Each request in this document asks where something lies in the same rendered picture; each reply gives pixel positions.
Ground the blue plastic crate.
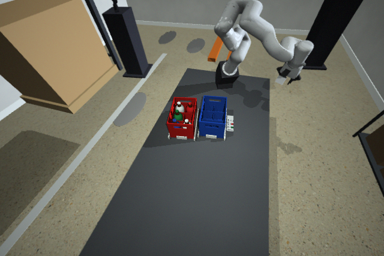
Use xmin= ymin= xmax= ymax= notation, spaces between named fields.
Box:
xmin=199 ymin=97 xmax=227 ymax=138

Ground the red plastic crate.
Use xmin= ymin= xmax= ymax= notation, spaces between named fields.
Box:
xmin=167 ymin=98 xmax=197 ymax=139

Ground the white pick list card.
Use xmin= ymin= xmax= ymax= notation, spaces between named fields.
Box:
xmin=227 ymin=115 xmax=233 ymax=131

